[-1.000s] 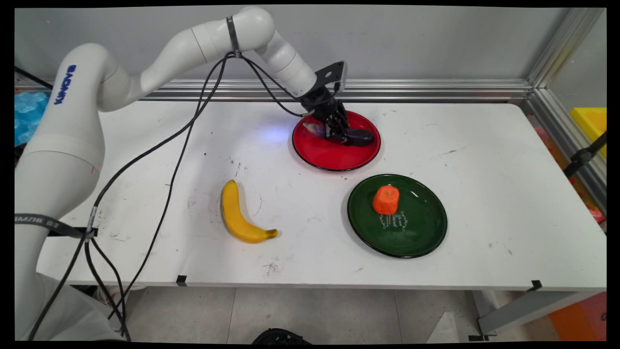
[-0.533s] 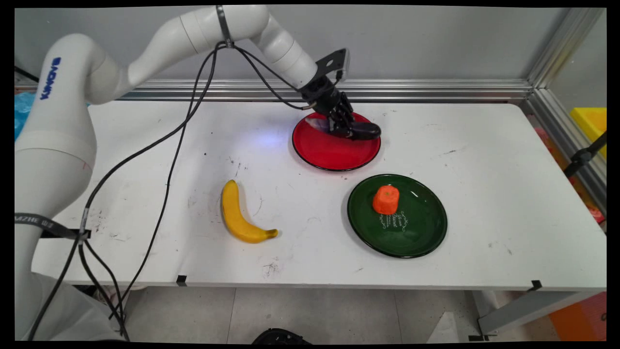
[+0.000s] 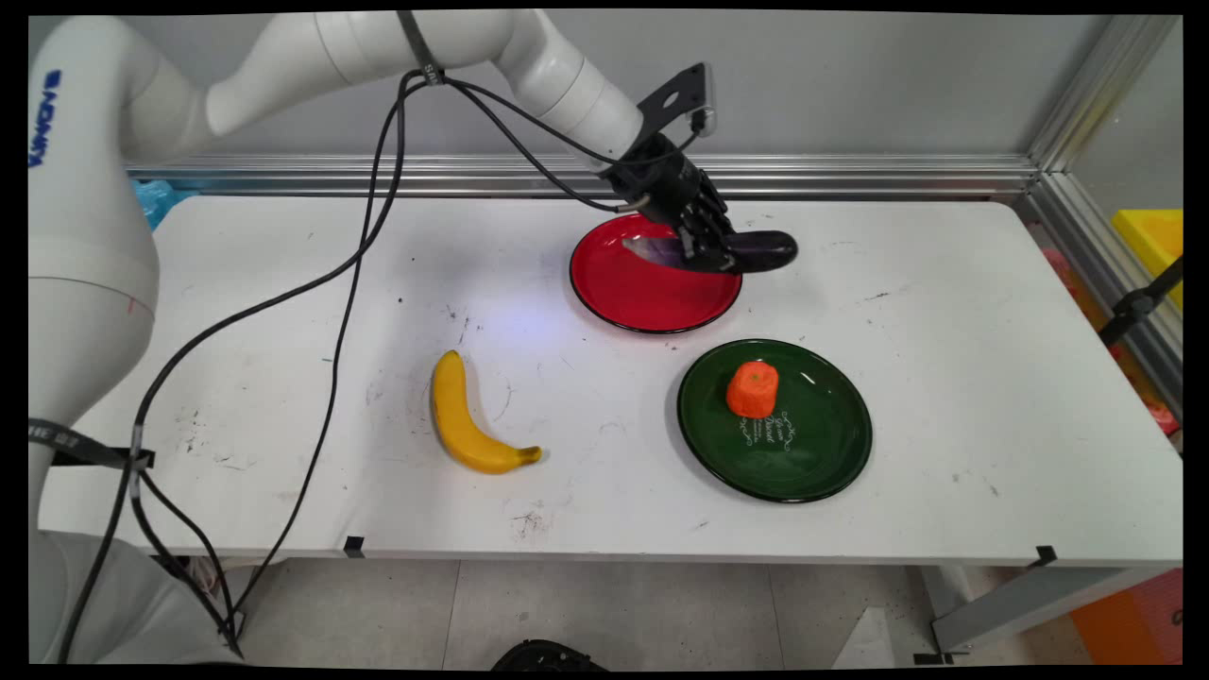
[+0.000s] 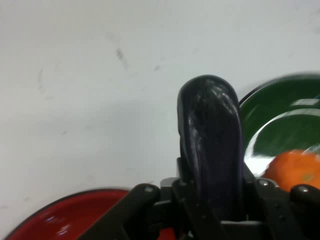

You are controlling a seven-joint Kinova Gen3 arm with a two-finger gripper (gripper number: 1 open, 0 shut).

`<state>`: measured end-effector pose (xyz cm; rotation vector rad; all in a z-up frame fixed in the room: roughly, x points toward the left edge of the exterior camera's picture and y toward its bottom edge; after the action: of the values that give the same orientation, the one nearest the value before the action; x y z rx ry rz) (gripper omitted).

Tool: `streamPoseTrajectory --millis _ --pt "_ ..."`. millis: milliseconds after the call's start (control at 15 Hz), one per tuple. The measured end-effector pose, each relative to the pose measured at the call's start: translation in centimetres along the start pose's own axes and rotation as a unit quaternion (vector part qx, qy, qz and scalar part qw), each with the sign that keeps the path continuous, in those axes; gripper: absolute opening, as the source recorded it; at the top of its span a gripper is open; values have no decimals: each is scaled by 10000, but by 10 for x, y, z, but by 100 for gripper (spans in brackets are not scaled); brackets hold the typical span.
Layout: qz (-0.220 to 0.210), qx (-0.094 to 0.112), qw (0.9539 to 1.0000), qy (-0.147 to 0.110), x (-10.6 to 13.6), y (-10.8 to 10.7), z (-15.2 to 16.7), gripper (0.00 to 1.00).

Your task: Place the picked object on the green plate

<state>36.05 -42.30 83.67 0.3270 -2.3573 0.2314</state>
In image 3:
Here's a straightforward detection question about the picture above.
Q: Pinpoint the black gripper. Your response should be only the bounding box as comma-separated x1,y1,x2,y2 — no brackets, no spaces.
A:
599,131,743,276

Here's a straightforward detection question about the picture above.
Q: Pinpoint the purple eggplant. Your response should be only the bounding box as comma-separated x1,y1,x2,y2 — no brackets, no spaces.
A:
621,229,800,276

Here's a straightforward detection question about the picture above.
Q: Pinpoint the red plate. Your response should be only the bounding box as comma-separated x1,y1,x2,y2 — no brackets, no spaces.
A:
570,212,745,335

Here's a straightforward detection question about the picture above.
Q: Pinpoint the orange carrot piece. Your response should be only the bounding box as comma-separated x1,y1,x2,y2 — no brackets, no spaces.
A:
726,361,781,419

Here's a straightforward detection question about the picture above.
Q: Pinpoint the green plate with white print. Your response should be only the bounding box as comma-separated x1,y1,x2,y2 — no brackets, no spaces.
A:
676,339,874,504

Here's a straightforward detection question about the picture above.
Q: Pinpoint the yellow banana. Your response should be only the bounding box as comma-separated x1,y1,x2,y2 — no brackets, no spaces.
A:
433,350,544,475

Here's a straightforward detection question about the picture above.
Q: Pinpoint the yellow box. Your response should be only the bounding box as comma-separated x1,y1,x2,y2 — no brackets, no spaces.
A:
1111,209,1183,315

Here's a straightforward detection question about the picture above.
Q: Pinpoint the black round object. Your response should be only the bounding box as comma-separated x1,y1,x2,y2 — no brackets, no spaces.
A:
490,638,607,672

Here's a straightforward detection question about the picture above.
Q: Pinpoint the red patterned sheet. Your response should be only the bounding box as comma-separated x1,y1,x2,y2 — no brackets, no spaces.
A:
1042,246,1182,438

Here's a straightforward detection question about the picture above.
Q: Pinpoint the grey table leg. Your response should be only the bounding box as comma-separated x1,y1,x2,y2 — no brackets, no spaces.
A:
929,564,1174,656

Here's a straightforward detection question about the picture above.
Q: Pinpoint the blue patterned mat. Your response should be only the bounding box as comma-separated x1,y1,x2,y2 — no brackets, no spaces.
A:
130,178,201,233

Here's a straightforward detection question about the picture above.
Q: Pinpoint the orange box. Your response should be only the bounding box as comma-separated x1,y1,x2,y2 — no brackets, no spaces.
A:
1069,568,1183,666

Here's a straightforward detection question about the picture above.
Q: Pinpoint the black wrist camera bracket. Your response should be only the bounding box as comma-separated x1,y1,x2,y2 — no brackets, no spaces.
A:
637,62,717,140

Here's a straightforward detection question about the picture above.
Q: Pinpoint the long aluminium frame rail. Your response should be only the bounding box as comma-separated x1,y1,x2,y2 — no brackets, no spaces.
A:
125,153,1042,200

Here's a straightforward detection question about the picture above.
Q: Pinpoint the black camera cable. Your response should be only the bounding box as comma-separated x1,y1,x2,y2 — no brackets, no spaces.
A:
442,76,707,171

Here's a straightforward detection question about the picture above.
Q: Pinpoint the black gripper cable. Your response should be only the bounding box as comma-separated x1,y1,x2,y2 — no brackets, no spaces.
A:
444,77,655,213

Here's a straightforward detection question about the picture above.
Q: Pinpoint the short aluminium frame rail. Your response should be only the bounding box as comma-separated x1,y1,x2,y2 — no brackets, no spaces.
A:
1013,172,1183,421

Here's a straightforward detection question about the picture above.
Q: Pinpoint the long black cable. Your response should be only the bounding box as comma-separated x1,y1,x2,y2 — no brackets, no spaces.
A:
223,74,424,657
59,80,413,666

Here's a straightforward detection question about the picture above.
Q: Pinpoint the aluminium frame post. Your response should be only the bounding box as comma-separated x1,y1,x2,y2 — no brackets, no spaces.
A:
1028,14,1183,177

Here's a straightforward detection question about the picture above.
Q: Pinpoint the black cable strap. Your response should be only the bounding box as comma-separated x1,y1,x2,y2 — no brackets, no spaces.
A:
28,418,156,471

